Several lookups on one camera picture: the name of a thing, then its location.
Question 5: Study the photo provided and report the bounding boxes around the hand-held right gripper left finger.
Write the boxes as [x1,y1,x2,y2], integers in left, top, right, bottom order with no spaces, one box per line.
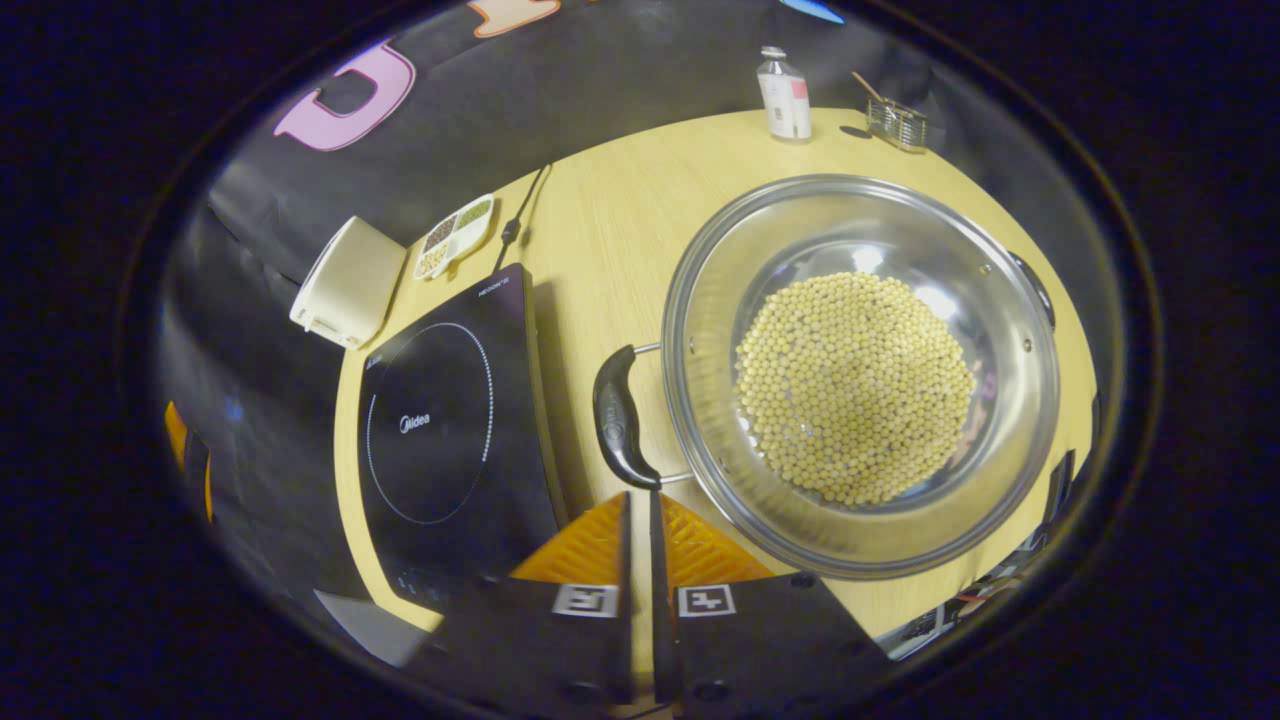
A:
[400,490,636,706]

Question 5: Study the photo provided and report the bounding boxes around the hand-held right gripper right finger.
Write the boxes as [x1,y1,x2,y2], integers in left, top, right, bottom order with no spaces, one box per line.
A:
[650,490,891,706]

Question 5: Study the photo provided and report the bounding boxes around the black induction cooktop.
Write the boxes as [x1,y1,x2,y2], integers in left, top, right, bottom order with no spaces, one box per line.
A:
[357,262,569,613]

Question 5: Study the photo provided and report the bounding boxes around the pile of soybeans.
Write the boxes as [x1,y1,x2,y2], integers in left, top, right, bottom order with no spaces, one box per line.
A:
[735,272,978,507]

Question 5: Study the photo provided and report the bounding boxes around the stainless steel pot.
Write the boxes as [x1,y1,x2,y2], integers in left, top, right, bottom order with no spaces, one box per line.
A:
[592,174,1061,581]

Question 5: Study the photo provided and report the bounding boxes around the white toaster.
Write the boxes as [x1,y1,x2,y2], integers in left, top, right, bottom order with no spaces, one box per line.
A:
[289,215,408,350]

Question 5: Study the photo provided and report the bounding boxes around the white divided bean dish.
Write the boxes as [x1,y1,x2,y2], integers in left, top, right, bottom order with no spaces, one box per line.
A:
[413,193,496,282]

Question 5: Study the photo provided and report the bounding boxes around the clear bottle with red label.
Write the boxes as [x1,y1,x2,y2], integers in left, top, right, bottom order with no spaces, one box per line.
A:
[756,46,813,142]

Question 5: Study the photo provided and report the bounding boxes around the black power cable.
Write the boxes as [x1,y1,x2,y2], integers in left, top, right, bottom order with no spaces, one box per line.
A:
[492,163,551,273]

